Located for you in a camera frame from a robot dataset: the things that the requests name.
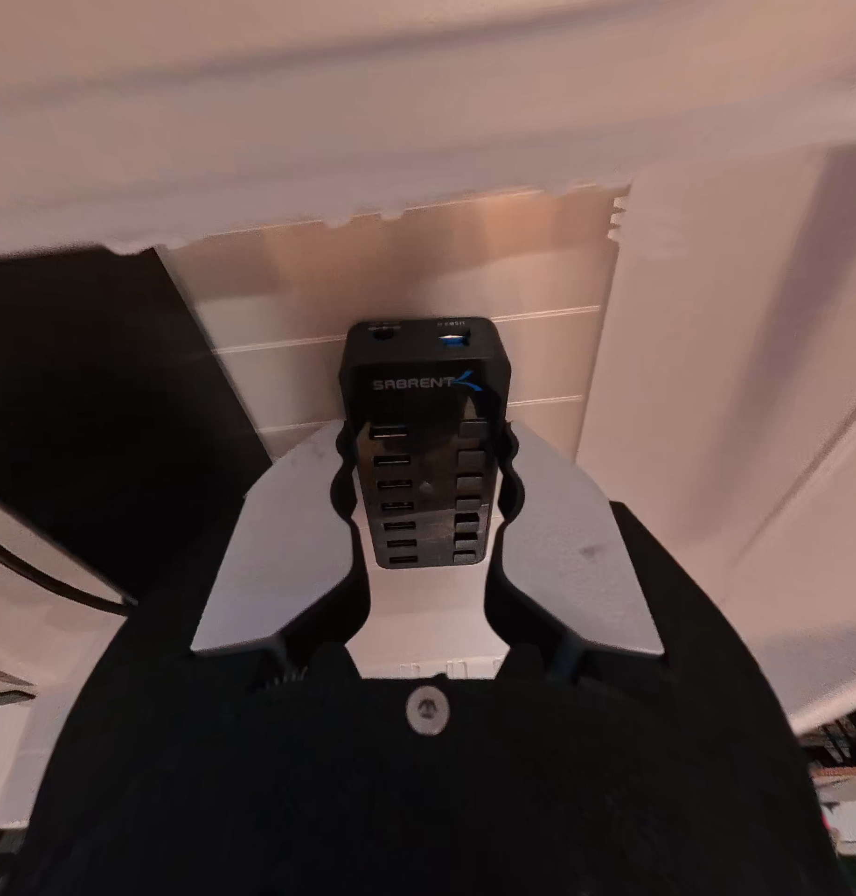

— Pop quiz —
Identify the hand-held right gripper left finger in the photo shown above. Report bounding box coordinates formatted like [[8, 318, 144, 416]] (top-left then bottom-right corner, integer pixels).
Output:
[[188, 419, 371, 676]]

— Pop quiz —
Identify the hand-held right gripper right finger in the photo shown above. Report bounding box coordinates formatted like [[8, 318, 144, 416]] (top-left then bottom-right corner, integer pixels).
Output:
[[484, 419, 667, 683]]

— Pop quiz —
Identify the black seven port usb hub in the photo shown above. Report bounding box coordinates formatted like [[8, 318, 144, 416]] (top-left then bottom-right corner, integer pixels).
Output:
[[338, 317, 513, 569]]

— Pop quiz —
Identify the clear plastic bin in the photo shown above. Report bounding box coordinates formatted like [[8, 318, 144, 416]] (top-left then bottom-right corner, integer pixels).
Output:
[[0, 0, 856, 732]]

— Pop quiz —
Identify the black cable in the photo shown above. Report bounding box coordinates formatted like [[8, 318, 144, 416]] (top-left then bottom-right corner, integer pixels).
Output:
[[0, 525, 138, 611]]

